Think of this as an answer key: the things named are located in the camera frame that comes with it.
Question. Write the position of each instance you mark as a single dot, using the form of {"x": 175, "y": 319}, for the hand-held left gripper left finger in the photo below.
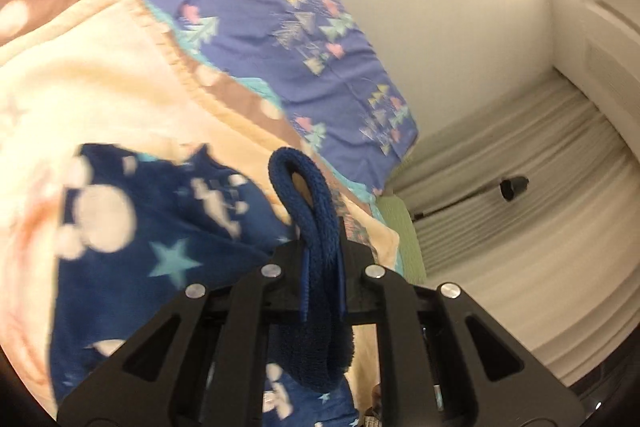
{"x": 303, "y": 283}

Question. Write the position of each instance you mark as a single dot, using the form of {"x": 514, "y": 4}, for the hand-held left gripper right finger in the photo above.
{"x": 341, "y": 289}

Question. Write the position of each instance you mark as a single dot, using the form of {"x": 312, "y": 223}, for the dark blue fuzzy small cloth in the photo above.
{"x": 320, "y": 347}

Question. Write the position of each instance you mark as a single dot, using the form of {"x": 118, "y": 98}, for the green mattress cover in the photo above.
{"x": 402, "y": 237}

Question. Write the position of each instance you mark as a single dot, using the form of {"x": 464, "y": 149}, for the dark blue star printed cloth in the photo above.
{"x": 150, "y": 252}

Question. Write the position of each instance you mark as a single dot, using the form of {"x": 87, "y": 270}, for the black lamp on stand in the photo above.
{"x": 511, "y": 189}

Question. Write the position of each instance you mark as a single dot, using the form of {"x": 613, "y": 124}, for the purple printed bed sheet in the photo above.
{"x": 270, "y": 27}

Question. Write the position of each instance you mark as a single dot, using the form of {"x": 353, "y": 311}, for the white door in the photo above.
{"x": 607, "y": 7}

